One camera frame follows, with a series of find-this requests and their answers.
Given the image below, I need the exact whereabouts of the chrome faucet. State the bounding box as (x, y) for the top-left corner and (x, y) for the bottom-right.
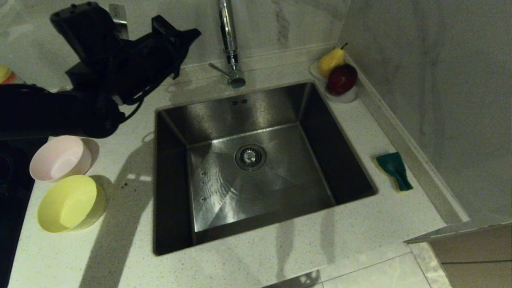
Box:
(209, 0), (247, 90)

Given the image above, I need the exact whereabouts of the pink plastic bowl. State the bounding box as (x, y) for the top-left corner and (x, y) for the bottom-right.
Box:
(30, 135), (93, 182)

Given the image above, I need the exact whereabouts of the orange label dish soap bottle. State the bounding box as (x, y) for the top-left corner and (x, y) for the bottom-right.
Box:
(0, 64), (24, 85)

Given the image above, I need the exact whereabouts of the yellow plastic bowl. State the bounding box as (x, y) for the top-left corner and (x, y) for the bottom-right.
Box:
(37, 175), (107, 234)

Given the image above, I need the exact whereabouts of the green and yellow sponge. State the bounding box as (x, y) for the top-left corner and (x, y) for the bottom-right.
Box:
(375, 152), (414, 192)

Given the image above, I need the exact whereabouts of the stainless steel sink basin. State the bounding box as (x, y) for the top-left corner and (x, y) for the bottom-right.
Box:
(154, 82), (377, 256)

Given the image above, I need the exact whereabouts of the round metal drain strainer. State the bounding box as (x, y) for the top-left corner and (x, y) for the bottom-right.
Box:
(234, 144), (267, 172)

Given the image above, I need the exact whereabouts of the yellow pear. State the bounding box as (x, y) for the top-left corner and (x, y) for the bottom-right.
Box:
(318, 43), (348, 78)

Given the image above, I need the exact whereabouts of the dark red apple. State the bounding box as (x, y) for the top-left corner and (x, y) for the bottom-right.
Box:
(328, 63), (359, 97)

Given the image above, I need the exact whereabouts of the small white dish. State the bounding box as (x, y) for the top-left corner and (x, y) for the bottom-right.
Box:
(309, 62), (359, 105)

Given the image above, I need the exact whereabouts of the black induction cooktop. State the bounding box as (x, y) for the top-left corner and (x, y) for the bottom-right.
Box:
(0, 138), (48, 288)

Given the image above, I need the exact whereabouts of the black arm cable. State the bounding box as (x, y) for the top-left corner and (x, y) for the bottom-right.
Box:
(116, 78), (164, 122)

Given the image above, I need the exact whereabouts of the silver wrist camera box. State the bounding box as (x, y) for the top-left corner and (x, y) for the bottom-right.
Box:
(109, 3), (129, 40)

